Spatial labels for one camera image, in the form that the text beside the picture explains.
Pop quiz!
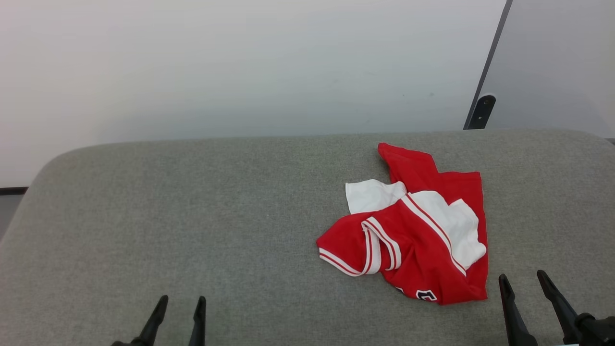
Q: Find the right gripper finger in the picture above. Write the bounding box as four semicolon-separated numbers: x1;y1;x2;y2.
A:
498;274;539;346
537;270;615;346

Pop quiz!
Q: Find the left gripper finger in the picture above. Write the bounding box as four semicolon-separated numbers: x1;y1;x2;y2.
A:
130;295;169;346
189;296;206;346

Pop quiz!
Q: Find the red and white jersey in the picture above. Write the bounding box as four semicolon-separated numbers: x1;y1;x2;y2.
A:
316;142;489;306

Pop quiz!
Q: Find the grey fabric sofa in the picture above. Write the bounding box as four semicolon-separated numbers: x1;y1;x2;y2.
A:
0;129;615;346

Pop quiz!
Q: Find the grey partition panel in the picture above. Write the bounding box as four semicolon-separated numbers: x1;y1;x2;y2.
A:
473;0;615;140

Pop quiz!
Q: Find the dark partition edge strip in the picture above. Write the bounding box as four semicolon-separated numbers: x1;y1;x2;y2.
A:
463;0;513;130

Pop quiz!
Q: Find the black rounded bracket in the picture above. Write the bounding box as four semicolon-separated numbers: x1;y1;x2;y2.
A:
465;94;496;130

